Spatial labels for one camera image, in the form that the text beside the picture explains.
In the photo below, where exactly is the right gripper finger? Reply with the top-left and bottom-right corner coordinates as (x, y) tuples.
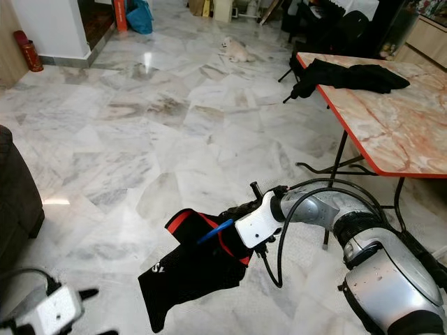
(219, 200), (255, 222)

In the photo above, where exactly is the blue plastic hanger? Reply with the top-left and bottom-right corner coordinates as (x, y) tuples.
(196, 218), (235, 246)

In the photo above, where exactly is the black garment with red trim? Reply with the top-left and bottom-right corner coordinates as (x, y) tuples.
(138, 208), (255, 334)

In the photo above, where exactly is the plain black garment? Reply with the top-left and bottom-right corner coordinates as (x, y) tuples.
(283, 58), (412, 104)

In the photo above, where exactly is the dark grey fabric sofa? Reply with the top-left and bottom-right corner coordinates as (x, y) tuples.
(0, 126), (47, 281)

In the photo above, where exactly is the small cream dog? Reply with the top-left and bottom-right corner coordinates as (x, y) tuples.
(220, 36), (253, 64)

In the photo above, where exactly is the black chair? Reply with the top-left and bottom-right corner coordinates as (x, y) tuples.
(278, 0), (372, 83)

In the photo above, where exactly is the beige plastic bin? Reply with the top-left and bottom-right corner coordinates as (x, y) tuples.
(213, 0), (235, 23)

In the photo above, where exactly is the blue bag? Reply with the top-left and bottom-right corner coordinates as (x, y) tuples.
(126, 0), (155, 36)

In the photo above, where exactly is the black glass display cabinet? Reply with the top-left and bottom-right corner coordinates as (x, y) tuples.
(367, 0), (428, 58)

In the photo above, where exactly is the tall orange red box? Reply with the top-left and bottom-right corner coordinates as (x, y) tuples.
(112, 0), (129, 33)

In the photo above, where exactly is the light wooden cabinet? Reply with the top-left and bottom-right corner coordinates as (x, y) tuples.
(395, 15), (447, 68)

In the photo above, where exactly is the dark red cylinder canister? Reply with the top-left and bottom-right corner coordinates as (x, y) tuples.
(13, 30), (45, 73)

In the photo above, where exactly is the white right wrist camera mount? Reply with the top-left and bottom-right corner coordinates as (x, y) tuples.
(234, 192), (284, 251)

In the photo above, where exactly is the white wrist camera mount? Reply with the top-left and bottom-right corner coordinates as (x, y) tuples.
(234, 192), (284, 251)
(35, 286), (87, 335)

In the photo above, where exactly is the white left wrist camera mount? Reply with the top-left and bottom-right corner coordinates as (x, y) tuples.
(35, 286), (87, 335)

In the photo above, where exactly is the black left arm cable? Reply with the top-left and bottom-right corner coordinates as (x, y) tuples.
(0, 267), (61, 298)

